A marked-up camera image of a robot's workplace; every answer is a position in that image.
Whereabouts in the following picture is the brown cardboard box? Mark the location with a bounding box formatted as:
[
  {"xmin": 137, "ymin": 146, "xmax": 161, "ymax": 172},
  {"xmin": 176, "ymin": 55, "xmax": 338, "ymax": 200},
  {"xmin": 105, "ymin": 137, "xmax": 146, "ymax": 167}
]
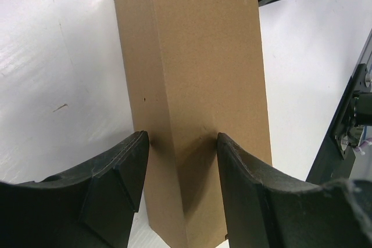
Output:
[{"xmin": 115, "ymin": 0, "xmax": 271, "ymax": 247}]

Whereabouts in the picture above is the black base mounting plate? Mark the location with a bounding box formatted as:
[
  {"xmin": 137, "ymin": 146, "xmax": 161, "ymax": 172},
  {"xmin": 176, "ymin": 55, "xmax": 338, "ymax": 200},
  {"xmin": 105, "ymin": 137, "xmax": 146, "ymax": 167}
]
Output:
[{"xmin": 306, "ymin": 34, "xmax": 371, "ymax": 185}]

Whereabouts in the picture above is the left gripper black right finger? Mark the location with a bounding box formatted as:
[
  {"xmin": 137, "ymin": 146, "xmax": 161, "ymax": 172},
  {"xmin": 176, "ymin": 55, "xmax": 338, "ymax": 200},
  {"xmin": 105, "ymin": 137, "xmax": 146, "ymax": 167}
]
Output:
[{"xmin": 217, "ymin": 133, "xmax": 371, "ymax": 247}]

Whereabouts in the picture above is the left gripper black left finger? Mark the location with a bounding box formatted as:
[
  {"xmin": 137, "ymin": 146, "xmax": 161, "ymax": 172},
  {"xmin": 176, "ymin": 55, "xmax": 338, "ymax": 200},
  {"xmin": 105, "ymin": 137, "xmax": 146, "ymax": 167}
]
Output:
[{"xmin": 1, "ymin": 131, "xmax": 149, "ymax": 247}]

